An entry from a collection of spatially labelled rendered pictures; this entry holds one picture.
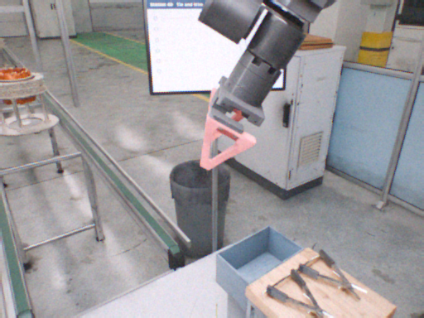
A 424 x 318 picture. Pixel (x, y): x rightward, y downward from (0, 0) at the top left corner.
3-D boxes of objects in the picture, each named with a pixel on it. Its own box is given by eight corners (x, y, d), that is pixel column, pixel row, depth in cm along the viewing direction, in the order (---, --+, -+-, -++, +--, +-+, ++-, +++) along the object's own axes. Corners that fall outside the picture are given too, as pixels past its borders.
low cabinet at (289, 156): (326, 184, 308) (351, 46, 255) (282, 203, 280) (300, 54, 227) (252, 146, 383) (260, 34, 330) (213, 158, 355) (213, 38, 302)
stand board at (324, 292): (244, 296, 67) (245, 286, 66) (306, 254, 77) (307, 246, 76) (332, 379, 53) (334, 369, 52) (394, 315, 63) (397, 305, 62)
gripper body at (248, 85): (213, 106, 41) (245, 51, 38) (215, 85, 50) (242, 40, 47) (257, 131, 43) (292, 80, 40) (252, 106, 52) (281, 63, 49)
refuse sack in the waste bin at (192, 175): (161, 214, 231) (157, 169, 215) (209, 196, 250) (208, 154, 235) (190, 246, 202) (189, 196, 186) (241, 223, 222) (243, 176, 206)
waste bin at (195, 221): (164, 238, 240) (159, 170, 215) (209, 220, 259) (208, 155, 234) (192, 272, 212) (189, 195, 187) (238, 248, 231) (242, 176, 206)
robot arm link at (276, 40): (316, 30, 39) (306, 25, 44) (266, -3, 38) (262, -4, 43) (281, 82, 42) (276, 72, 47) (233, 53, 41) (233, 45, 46)
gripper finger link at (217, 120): (180, 163, 43) (216, 102, 39) (186, 141, 49) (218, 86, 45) (225, 187, 44) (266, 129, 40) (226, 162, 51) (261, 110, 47)
